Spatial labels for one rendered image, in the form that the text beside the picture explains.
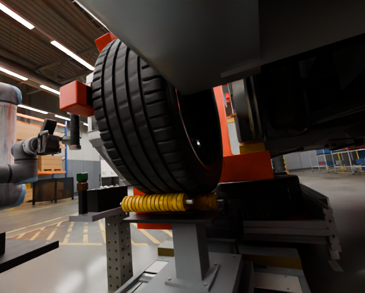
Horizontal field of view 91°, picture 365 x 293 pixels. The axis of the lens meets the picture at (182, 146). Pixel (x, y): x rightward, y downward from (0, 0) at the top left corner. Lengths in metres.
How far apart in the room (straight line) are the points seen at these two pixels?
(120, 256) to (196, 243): 0.62
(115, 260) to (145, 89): 1.02
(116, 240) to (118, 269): 0.15
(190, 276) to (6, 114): 1.29
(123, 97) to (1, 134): 1.04
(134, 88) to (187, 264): 0.60
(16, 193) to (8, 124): 0.40
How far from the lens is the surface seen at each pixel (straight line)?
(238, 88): 0.67
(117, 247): 1.22
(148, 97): 0.45
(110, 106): 0.52
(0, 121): 1.46
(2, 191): 1.40
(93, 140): 0.64
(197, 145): 0.93
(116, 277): 1.29
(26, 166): 1.15
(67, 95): 0.61
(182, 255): 0.75
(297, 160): 14.25
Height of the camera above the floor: 0.60
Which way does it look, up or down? 9 degrees up
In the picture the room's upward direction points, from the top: 6 degrees counter-clockwise
